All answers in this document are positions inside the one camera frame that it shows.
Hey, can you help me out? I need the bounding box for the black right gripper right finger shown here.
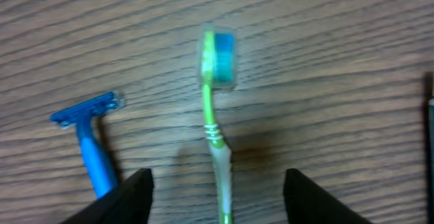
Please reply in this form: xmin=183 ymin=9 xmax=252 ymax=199
xmin=283 ymin=168 xmax=370 ymax=224

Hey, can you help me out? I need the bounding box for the green white toothbrush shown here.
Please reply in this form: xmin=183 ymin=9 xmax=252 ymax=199
xmin=195 ymin=22 xmax=238 ymax=224

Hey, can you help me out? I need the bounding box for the blue disposable razor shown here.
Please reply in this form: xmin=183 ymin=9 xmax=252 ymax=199
xmin=50 ymin=92 xmax=123 ymax=198

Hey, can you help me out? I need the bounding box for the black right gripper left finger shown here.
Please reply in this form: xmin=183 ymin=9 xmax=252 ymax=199
xmin=62 ymin=168 xmax=154 ymax=224

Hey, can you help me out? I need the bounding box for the white red toothpaste tube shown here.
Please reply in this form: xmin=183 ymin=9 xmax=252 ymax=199
xmin=428 ymin=97 xmax=433 ymax=224

